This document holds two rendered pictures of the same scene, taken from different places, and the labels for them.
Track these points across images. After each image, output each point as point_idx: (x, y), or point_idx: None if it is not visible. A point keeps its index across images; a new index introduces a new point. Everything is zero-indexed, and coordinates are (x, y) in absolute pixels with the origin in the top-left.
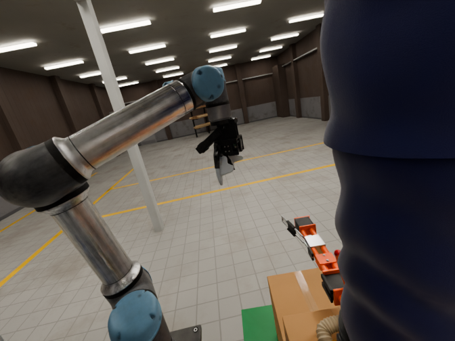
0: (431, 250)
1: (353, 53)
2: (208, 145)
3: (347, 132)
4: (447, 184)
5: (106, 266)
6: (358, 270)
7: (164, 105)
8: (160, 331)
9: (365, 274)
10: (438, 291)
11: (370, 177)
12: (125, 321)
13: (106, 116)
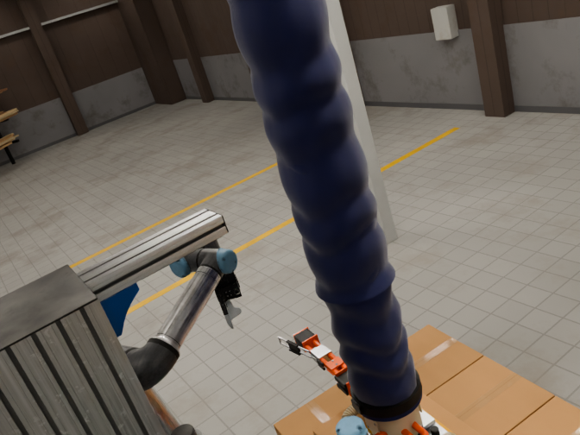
0: (367, 332)
1: (321, 269)
2: None
3: (326, 293)
4: (362, 308)
5: (172, 430)
6: (348, 352)
7: (208, 290)
8: None
9: (351, 353)
10: (374, 347)
11: (339, 310)
12: None
13: (176, 311)
